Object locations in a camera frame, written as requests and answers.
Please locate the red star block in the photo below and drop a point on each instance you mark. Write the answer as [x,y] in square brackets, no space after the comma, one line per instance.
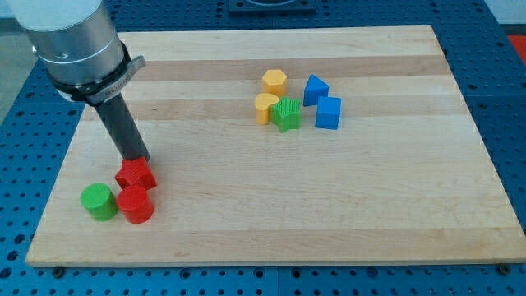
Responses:
[135,172]

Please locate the green star block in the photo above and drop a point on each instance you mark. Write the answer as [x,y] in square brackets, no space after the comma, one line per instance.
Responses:
[286,114]

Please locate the wooden board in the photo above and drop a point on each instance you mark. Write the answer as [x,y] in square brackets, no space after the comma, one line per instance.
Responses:
[405,179]

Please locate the red cylinder block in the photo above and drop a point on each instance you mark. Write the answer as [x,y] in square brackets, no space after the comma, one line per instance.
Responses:
[135,204]

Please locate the yellow heart block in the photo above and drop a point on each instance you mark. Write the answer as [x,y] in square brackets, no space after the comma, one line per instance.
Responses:
[263,104]

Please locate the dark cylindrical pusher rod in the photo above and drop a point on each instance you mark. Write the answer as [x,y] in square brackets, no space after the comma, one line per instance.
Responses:
[122,128]

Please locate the blue cube block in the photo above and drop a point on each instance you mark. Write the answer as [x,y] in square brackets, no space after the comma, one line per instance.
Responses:
[328,112]

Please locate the blue triangle block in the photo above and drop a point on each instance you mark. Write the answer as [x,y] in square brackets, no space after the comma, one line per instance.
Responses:
[314,89]

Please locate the green cylinder block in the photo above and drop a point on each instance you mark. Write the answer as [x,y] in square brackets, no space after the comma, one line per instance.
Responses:
[99,201]

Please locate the yellow hexagon block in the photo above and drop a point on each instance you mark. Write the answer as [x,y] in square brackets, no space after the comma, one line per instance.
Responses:
[275,81]

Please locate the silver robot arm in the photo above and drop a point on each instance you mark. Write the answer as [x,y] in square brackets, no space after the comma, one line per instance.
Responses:
[79,45]

